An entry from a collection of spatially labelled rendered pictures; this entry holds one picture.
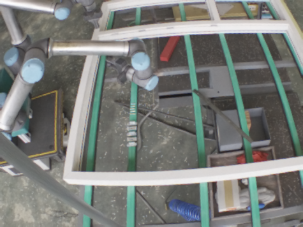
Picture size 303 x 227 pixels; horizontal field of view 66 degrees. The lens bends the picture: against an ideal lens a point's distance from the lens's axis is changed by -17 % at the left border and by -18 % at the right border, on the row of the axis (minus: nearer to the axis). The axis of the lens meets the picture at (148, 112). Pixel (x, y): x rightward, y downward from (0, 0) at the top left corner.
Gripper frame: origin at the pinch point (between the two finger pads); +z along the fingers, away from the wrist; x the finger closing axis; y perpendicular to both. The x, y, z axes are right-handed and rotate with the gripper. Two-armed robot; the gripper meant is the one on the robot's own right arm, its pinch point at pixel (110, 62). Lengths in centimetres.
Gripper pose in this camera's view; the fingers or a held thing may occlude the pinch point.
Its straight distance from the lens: 170.8
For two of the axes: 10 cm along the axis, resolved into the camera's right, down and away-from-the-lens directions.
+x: -1.8, -5.5, -8.2
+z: -7.7, -4.4, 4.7
